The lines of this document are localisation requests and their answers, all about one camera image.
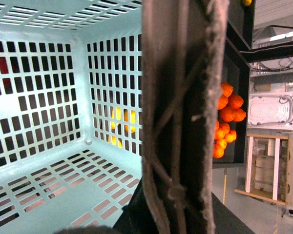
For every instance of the brown basket handle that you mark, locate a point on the brown basket handle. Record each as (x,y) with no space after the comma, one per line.
(183,44)

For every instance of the light blue plastic basket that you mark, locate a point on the light blue plastic basket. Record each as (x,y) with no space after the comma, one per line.
(68,60)

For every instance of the yellow lemons behind basket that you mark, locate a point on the yellow lemons behind basket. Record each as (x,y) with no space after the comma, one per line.
(122,128)

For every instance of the pile of oranges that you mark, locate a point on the pile of oranges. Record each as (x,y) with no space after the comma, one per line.
(229,110)

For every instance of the white metal appliance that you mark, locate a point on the white metal appliance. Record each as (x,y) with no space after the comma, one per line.
(271,107)

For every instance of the yellow fruit on top shelf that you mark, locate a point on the yellow fruit on top shelf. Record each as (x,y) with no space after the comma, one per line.
(246,3)

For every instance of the black shelf frame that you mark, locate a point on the black shelf frame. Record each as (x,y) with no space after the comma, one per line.
(239,53)

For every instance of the wooden white crate frame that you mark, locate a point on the wooden white crate frame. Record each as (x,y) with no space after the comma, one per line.
(269,169)

